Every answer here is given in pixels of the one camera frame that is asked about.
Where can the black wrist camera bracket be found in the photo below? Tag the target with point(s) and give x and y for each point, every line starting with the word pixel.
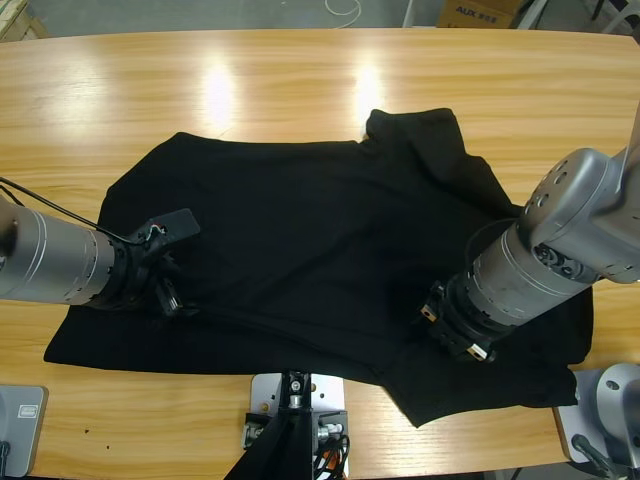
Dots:
pixel 177 225

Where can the white mount block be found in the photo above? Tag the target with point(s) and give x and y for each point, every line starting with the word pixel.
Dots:
pixel 262 392

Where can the silver metal clamp fitting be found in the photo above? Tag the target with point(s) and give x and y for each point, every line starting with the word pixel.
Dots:
pixel 252 434
pixel 331 432

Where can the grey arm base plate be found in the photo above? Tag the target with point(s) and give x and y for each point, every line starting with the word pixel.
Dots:
pixel 25 430
pixel 615 400

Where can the cardboard box with AUX print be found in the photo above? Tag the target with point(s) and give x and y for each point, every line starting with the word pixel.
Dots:
pixel 475 15

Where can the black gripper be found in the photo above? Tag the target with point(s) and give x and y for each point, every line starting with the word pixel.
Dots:
pixel 132 272
pixel 460 327

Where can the dark camera post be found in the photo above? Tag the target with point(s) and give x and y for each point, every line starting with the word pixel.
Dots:
pixel 295 400

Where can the black T-shirt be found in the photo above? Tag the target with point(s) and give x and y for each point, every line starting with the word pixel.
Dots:
pixel 310 240

